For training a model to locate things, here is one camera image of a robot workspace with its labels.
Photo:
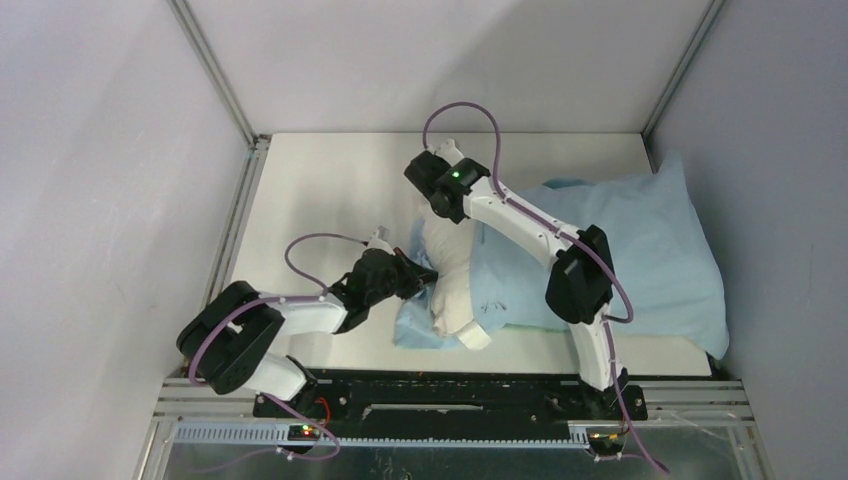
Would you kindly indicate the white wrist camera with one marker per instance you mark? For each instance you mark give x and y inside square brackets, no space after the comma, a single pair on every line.
[447,150]
[378,240]

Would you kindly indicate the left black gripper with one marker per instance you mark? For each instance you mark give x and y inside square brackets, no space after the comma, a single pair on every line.
[415,275]

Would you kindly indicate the light blue pillowcase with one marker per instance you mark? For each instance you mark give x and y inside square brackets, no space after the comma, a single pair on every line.
[659,252]

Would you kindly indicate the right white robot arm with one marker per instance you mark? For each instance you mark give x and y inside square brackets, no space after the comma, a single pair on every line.
[581,283]

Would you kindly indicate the white pillow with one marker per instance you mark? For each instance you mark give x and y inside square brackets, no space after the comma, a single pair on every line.
[448,247]

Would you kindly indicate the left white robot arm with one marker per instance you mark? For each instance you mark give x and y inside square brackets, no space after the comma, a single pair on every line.
[228,344]

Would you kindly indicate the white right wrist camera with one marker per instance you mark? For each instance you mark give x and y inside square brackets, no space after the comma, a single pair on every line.
[447,150]

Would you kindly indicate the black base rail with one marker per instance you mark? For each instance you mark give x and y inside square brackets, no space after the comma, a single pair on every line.
[487,407]

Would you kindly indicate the aluminium frame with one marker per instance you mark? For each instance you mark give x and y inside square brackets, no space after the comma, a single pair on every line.
[351,182]

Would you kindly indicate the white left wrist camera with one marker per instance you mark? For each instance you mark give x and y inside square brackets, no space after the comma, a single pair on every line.
[378,240]

